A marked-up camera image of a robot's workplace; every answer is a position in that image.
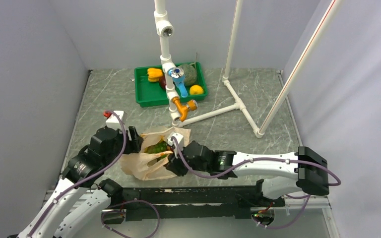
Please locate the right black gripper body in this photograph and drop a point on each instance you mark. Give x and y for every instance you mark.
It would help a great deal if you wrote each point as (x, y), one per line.
(180, 168)

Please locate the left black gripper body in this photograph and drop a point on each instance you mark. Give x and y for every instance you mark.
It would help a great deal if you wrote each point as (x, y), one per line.
(111, 155)

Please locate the green fake grape bunch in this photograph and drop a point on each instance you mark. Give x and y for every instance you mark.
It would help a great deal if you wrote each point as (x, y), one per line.
(160, 147)

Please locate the translucent orange plastic bag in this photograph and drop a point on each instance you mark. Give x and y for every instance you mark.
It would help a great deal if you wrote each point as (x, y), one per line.
(136, 164)

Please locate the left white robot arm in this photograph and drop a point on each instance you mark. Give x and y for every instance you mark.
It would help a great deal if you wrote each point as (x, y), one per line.
(58, 218)

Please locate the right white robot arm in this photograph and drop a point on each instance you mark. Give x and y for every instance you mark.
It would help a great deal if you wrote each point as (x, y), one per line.
(303, 170)

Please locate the yellow fake lemon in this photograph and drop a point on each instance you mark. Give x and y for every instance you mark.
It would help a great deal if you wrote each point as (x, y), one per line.
(196, 90)

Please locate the yellow fake bell pepper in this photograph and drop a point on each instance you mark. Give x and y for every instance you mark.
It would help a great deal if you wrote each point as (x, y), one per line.
(154, 74)

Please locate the green fake melon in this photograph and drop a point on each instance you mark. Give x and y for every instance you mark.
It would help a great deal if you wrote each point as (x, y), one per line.
(190, 74)

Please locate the dark red fruit in tray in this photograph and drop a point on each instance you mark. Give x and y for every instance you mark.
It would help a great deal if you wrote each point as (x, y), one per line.
(162, 83)

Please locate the white pole with red stripe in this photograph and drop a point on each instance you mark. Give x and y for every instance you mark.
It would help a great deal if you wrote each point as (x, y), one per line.
(325, 18)

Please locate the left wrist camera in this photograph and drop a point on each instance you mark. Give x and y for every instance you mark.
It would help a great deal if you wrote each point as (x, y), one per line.
(112, 121)

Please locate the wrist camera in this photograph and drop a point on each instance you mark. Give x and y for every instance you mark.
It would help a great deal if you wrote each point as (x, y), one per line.
(112, 121)
(176, 142)

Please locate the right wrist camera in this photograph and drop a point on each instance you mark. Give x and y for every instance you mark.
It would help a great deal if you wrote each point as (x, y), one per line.
(176, 142)

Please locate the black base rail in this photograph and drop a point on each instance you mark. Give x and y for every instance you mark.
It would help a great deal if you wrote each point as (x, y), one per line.
(192, 202)

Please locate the blue tap handle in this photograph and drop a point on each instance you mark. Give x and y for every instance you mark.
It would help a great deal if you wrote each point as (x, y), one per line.
(178, 76)

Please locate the white PVC pipe frame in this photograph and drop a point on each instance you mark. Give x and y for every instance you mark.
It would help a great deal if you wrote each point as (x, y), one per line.
(165, 30)

